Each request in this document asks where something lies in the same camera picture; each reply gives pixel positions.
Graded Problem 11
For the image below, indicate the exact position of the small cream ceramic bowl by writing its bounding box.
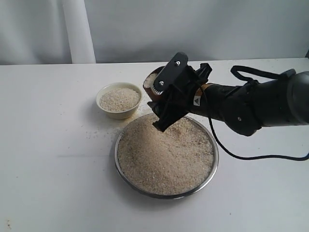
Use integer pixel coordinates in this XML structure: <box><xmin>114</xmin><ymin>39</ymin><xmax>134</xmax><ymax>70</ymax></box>
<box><xmin>96</xmin><ymin>82</ymin><xmax>142</xmax><ymax>119</ymax></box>

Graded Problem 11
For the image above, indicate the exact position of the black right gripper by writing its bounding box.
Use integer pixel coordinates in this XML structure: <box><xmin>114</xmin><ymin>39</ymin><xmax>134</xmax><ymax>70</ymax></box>
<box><xmin>147</xmin><ymin>63</ymin><xmax>212</xmax><ymax>132</ymax></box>

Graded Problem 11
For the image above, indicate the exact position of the white curtain backdrop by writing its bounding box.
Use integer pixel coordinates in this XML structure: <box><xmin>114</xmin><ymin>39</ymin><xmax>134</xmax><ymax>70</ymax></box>
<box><xmin>0</xmin><ymin>0</ymin><xmax>97</xmax><ymax>65</ymax></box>

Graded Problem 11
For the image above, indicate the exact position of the brown wooden cup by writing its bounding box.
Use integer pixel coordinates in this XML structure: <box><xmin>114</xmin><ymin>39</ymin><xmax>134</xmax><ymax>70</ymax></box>
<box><xmin>143</xmin><ymin>66</ymin><xmax>170</xmax><ymax>102</ymax></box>

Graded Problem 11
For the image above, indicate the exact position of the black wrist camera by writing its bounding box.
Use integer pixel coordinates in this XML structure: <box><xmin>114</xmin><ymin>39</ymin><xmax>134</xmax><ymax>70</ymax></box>
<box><xmin>152</xmin><ymin>52</ymin><xmax>188</xmax><ymax>95</ymax></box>

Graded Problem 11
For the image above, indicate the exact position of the black camera cable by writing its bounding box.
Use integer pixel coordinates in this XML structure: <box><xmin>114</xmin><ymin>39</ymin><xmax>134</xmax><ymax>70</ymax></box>
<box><xmin>200</xmin><ymin>65</ymin><xmax>309</xmax><ymax>161</ymax></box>

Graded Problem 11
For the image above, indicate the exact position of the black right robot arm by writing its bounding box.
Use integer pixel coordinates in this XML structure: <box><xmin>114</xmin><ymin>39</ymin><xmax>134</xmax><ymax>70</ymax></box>
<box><xmin>143</xmin><ymin>63</ymin><xmax>309</xmax><ymax>136</ymax></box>

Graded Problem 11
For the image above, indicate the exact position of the round steel rice tray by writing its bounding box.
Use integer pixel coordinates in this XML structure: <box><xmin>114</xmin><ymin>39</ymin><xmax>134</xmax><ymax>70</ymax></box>
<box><xmin>114</xmin><ymin>114</ymin><xmax>219</xmax><ymax>199</ymax></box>

